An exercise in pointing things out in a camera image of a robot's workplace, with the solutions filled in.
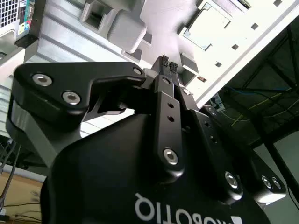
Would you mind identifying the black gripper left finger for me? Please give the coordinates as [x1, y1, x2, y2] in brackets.
[6, 55, 186, 185]

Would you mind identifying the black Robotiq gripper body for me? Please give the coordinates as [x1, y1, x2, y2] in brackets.
[39, 113, 273, 224]

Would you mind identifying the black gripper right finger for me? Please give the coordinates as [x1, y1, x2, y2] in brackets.
[168, 62, 287, 205]

